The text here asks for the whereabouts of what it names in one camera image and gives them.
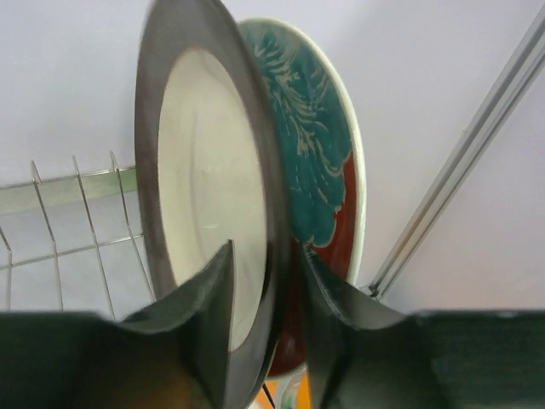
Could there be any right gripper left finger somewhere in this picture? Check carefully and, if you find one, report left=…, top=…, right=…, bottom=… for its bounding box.
left=122, top=239, right=234, bottom=408

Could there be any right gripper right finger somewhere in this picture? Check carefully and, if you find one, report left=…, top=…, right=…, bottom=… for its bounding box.
left=300, top=246, right=403, bottom=408

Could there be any red and blue floral plate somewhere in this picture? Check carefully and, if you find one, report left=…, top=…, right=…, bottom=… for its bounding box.
left=236, top=17, right=367, bottom=379

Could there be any brown rimmed cream plate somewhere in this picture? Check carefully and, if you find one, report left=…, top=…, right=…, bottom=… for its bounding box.
left=135, top=1, right=290, bottom=408

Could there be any stainless steel dish rack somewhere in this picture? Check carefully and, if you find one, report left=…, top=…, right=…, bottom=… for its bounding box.
left=1, top=155, right=156, bottom=320

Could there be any orange folder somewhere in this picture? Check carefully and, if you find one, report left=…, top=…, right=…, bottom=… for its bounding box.
left=250, top=369, right=312, bottom=409

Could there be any aluminium frame post right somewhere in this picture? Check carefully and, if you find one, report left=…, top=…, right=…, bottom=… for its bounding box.
left=366, top=9, right=544, bottom=299

